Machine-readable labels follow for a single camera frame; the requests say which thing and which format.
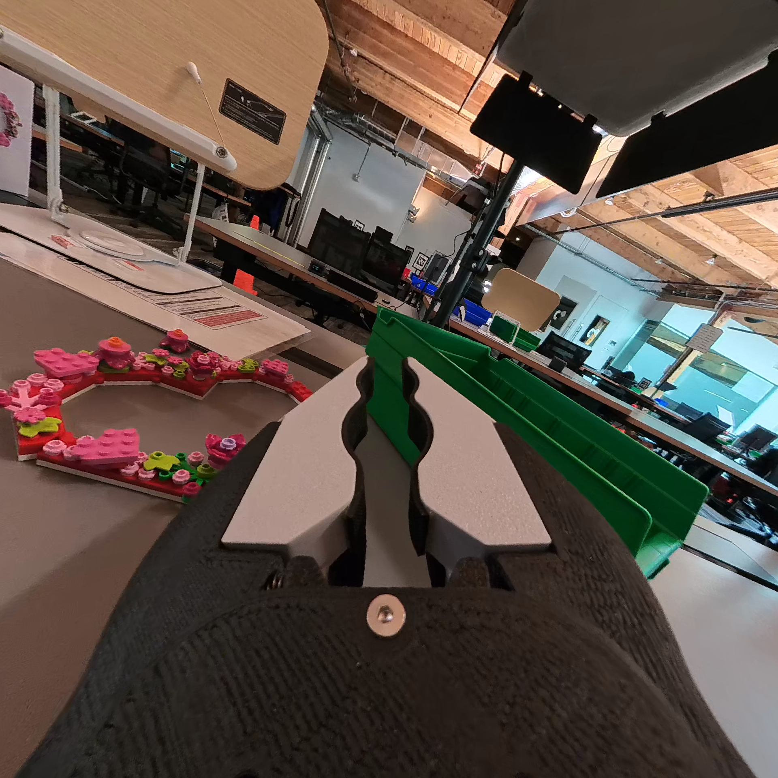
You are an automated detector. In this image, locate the laminated instruction sheet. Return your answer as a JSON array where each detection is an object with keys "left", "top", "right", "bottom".
[{"left": 0, "top": 231, "right": 312, "bottom": 361}]

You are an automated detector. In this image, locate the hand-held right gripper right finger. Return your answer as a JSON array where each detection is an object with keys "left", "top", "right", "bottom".
[{"left": 403, "top": 357, "right": 553, "bottom": 586}]

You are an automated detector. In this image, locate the long grey desk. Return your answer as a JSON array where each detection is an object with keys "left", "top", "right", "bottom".
[
  {"left": 185, "top": 216, "right": 426, "bottom": 317},
  {"left": 450, "top": 316, "right": 778, "bottom": 493}
]

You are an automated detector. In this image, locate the black computer monitor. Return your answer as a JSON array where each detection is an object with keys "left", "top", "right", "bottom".
[
  {"left": 363, "top": 234, "right": 411, "bottom": 293},
  {"left": 309, "top": 208, "right": 372, "bottom": 277}
]

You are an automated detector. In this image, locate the studio light panel with flaps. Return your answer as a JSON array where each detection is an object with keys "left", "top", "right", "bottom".
[{"left": 470, "top": 0, "right": 778, "bottom": 198}]

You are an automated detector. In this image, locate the black light stand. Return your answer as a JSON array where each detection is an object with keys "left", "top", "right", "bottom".
[{"left": 423, "top": 159, "right": 526, "bottom": 329}]

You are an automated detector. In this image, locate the red pink brick heart frame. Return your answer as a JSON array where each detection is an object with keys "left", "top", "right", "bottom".
[{"left": 0, "top": 328, "right": 315, "bottom": 505}]

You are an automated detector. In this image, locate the green plastic storage bin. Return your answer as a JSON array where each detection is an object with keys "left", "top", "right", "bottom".
[{"left": 365, "top": 306, "right": 710, "bottom": 579}]

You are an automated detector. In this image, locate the green tray with white frame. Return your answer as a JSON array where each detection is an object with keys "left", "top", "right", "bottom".
[{"left": 488, "top": 311, "right": 542, "bottom": 352}]

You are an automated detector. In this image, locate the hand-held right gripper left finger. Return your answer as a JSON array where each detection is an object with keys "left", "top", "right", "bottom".
[{"left": 220, "top": 355, "right": 373, "bottom": 586}]

